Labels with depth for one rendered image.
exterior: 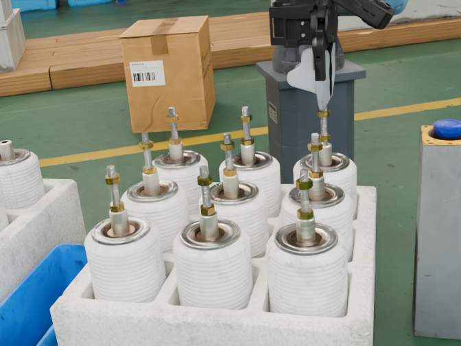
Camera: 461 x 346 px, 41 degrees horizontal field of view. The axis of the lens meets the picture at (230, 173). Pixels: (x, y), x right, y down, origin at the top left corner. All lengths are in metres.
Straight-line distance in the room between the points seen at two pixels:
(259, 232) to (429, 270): 0.25
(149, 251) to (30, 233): 0.33
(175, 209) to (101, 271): 0.15
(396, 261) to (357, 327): 0.48
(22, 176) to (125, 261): 0.38
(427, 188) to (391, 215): 0.47
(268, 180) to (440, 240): 0.26
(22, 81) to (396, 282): 1.89
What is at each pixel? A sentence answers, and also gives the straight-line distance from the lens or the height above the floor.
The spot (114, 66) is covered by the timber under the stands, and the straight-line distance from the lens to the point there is 2.62.
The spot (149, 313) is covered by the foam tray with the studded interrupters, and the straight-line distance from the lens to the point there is 0.76.
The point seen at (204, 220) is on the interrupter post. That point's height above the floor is 0.28.
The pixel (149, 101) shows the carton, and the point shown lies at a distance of 1.92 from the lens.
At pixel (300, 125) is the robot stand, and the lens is 1.28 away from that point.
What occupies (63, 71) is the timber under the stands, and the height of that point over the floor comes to 0.07.
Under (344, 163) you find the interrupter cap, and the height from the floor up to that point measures 0.25.
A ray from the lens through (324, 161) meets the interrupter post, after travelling 0.94.
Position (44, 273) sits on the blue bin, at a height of 0.10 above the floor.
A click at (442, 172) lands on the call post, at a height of 0.27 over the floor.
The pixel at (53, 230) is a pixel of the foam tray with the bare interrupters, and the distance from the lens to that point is 1.12.
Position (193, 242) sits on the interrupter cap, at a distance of 0.74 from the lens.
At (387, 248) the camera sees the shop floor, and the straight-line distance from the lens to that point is 1.22.
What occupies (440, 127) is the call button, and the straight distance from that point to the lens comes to 0.87.
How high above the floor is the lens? 0.61
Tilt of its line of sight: 23 degrees down
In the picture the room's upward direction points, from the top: 5 degrees counter-clockwise
